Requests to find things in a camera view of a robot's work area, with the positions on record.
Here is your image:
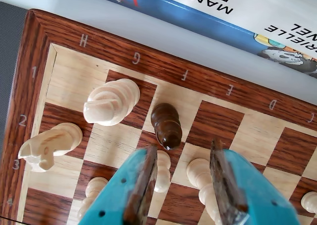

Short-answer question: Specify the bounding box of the wooden folding chess board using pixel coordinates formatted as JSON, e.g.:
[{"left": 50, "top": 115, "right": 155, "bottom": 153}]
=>
[{"left": 0, "top": 8, "right": 317, "bottom": 225}]

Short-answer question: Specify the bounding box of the light wood chess knight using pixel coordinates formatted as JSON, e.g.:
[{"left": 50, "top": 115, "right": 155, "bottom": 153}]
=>
[{"left": 17, "top": 122, "right": 84, "bottom": 173}]

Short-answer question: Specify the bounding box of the light wood chess bishop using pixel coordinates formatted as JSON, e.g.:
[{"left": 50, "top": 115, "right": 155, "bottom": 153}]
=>
[{"left": 186, "top": 158, "right": 223, "bottom": 225}]

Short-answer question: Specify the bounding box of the light wood chess pawn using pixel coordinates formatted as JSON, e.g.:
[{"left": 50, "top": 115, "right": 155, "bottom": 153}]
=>
[
  {"left": 301, "top": 191, "right": 317, "bottom": 214},
  {"left": 77, "top": 176, "right": 109, "bottom": 222},
  {"left": 153, "top": 150, "right": 171, "bottom": 193}
]

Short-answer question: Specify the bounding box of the white Gabrielle Chanel book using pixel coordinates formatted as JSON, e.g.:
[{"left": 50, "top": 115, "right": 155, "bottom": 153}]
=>
[{"left": 143, "top": 0, "right": 317, "bottom": 62}]

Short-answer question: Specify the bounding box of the dark brown chess bishop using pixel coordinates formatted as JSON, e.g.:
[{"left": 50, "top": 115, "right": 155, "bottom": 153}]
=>
[{"left": 150, "top": 103, "right": 183, "bottom": 151}]

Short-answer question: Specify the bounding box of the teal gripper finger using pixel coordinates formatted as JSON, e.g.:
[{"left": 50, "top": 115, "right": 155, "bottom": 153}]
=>
[
  {"left": 78, "top": 143, "right": 159, "bottom": 225},
  {"left": 209, "top": 138, "right": 302, "bottom": 225}
]

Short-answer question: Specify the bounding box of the dark grey table mat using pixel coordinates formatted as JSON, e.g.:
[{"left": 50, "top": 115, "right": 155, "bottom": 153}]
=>
[{"left": 0, "top": 1, "right": 28, "bottom": 166}]

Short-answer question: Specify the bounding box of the light wood chess king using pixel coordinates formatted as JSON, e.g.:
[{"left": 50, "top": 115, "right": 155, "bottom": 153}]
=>
[{"left": 83, "top": 78, "right": 141, "bottom": 126}]

